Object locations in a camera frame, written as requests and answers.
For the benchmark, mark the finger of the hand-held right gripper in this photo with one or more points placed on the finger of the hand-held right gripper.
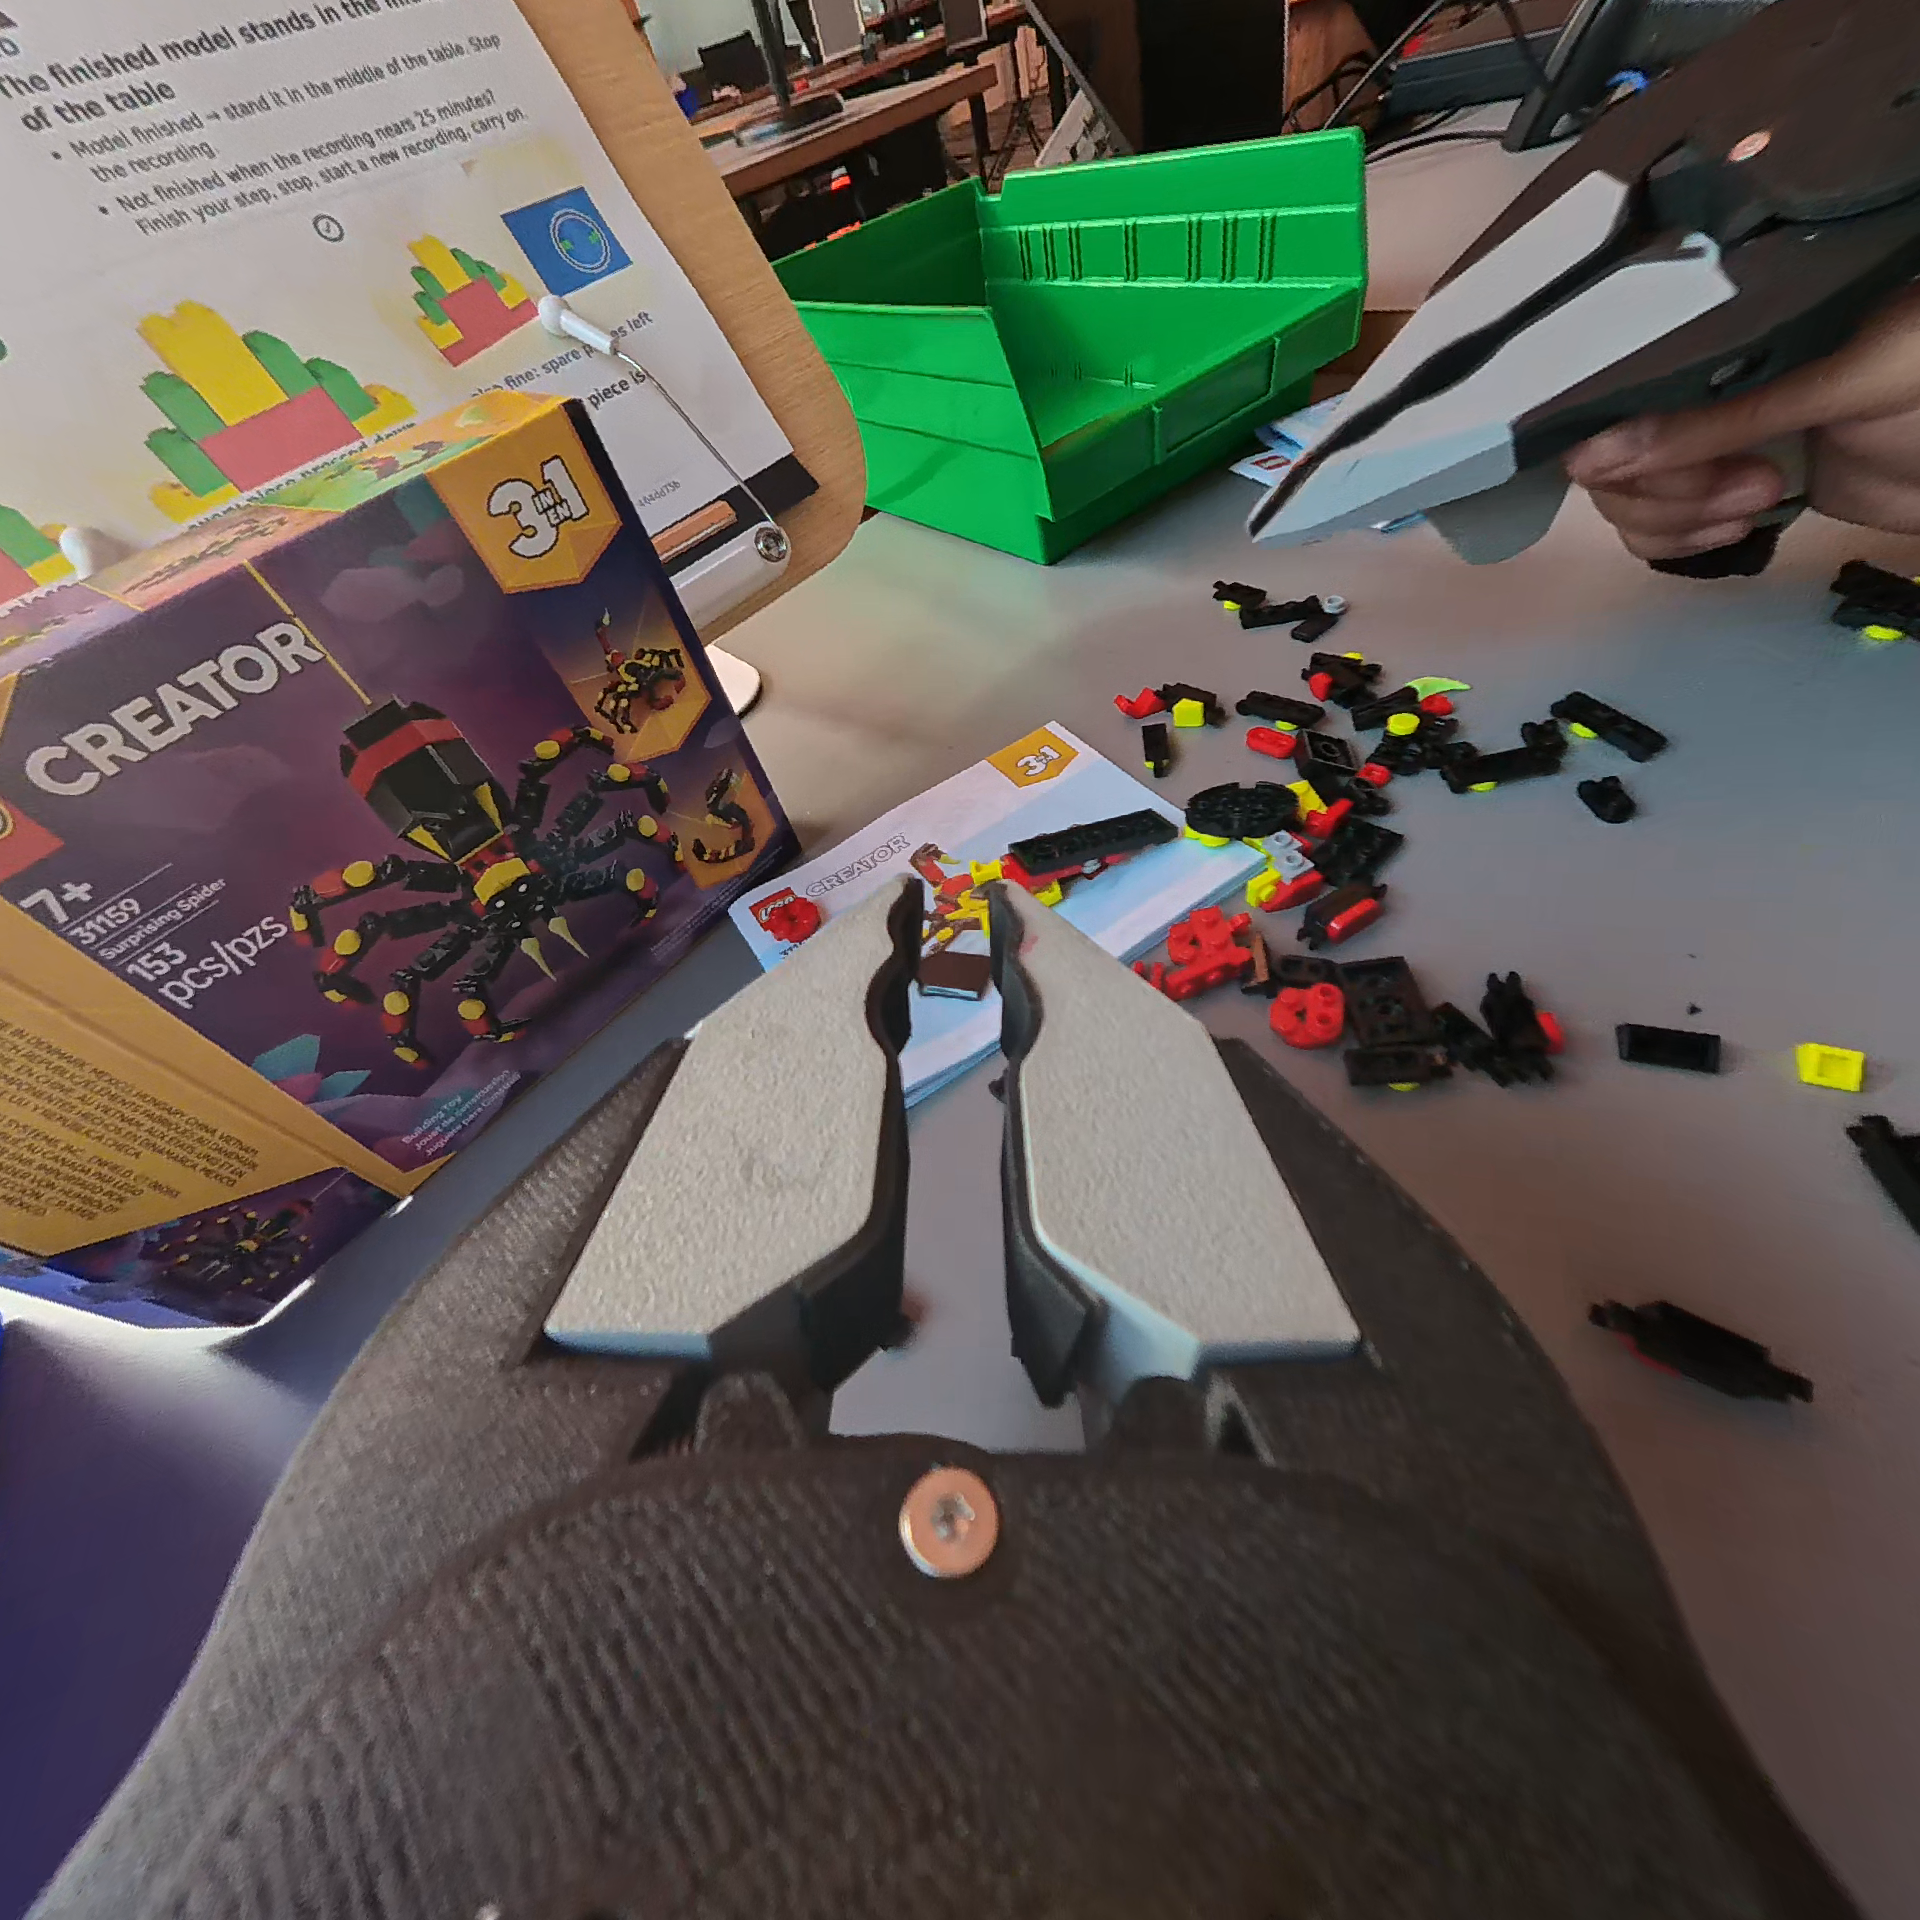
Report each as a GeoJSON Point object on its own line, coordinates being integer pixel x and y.
{"type": "Point", "coordinates": [1500, 404]}
{"type": "Point", "coordinates": [1500, 262]}

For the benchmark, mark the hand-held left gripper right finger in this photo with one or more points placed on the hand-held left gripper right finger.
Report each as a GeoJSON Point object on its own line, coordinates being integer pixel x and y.
{"type": "Point", "coordinates": [1171, 1185]}

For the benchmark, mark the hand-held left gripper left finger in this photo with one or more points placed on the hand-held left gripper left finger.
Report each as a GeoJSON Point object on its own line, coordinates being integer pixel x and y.
{"type": "Point", "coordinates": [750, 1171]}

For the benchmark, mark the lego pieces pile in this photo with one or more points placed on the lego pieces pile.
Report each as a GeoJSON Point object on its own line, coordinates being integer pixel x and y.
{"type": "Point", "coordinates": [1304, 1012]}

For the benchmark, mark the black lego slope tile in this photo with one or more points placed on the black lego slope tile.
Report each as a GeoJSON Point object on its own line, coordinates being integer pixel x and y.
{"type": "Point", "coordinates": [955, 980]}

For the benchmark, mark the brown Lego plate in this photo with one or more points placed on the brown Lego plate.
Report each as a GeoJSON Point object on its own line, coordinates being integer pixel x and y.
{"type": "Point", "coordinates": [1094, 849]}

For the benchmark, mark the purple cardboard lego box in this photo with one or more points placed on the purple cardboard lego box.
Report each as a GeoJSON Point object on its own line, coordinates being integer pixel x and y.
{"type": "Point", "coordinates": [375, 840]}

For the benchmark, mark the person's right hand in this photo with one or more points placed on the person's right hand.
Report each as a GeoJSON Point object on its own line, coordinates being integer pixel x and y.
{"type": "Point", "coordinates": [1874, 451]}

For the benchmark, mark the small instruction booklet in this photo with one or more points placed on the small instruction booklet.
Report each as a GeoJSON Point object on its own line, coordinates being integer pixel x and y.
{"type": "Point", "coordinates": [1268, 443]}

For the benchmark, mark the green plastic bin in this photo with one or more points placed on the green plastic bin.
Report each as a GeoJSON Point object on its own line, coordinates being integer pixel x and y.
{"type": "Point", "coordinates": [1125, 344]}

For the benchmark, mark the scorpion cover instruction booklet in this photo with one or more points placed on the scorpion cover instruction booklet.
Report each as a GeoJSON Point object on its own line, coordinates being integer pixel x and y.
{"type": "Point", "coordinates": [1081, 794]}

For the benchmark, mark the white stand base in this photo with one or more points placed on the white stand base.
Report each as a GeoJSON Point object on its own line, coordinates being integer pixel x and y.
{"type": "Point", "coordinates": [734, 682]}

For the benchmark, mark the printed instruction sheet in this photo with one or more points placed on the printed instruction sheet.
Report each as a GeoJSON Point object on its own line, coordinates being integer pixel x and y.
{"type": "Point", "coordinates": [301, 224]}

